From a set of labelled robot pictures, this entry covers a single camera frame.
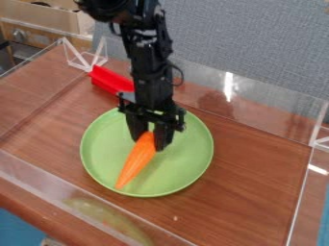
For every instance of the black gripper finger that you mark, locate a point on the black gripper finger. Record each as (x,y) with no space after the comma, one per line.
(138,125)
(164,135)

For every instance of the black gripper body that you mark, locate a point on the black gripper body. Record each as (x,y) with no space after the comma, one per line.
(168,112)

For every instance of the orange toy carrot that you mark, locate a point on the orange toy carrot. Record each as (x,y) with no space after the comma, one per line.
(138,159)

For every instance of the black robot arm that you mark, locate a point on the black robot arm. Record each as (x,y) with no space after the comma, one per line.
(138,22)

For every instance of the green round plate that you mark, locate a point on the green round plate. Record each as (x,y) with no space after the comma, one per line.
(174,168)

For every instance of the red plastic block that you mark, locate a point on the red plastic block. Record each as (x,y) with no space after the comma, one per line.
(110,81)

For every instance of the cardboard box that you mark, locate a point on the cardboard box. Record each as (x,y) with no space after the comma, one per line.
(55,14)

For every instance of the clear acrylic triangle bracket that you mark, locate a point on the clear acrylic triangle bracket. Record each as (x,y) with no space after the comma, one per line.
(85,60)

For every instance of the clear acrylic tray wall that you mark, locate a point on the clear acrylic tray wall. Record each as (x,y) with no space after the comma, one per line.
(240,205)

